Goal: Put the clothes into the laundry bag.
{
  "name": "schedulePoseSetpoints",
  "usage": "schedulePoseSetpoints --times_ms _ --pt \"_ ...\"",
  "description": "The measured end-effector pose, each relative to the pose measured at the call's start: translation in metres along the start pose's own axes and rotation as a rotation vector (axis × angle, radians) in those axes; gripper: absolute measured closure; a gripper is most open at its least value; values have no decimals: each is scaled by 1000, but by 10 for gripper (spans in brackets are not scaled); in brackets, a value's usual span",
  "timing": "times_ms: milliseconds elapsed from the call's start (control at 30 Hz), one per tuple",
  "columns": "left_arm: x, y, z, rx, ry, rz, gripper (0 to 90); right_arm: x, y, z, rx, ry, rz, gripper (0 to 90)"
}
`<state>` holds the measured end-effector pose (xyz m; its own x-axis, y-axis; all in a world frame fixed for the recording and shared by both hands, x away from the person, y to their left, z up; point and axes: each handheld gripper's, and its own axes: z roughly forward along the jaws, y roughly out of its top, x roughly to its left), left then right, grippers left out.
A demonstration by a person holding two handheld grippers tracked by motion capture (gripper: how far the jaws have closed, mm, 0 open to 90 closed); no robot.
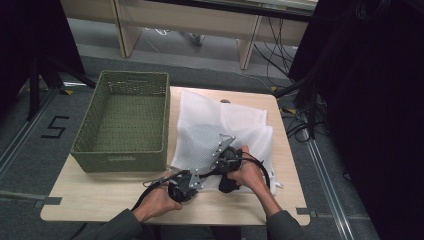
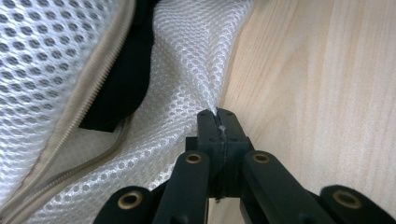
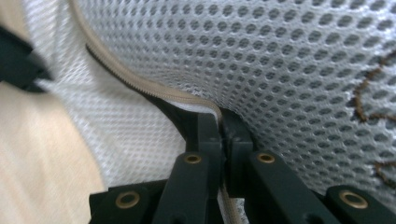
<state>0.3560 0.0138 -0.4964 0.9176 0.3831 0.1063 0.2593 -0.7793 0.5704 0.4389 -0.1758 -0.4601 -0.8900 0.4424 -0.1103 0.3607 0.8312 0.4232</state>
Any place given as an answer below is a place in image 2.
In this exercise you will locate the white mesh laundry bag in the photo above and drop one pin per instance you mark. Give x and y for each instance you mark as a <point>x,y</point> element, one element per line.
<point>186,46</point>

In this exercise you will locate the black garment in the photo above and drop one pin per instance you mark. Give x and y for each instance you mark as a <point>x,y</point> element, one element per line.
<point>124,77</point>

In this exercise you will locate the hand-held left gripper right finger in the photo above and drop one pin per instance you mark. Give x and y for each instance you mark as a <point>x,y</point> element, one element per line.
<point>232,140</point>

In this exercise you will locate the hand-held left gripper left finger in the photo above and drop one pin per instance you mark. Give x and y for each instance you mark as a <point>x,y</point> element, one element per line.
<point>211,140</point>

